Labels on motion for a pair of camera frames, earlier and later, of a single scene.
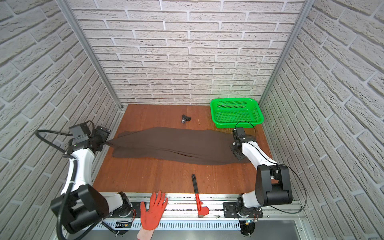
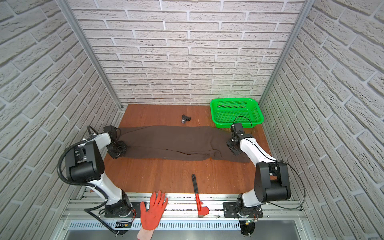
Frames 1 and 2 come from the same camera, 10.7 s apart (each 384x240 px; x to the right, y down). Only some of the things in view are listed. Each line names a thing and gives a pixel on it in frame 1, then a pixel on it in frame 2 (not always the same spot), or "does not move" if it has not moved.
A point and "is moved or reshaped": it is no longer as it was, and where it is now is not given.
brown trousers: (168, 146) is moved or reshaped
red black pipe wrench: (202, 211) does not move
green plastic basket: (235, 113) does not move
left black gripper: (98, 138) to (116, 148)
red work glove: (151, 218) does not move
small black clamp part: (185, 118) does not move
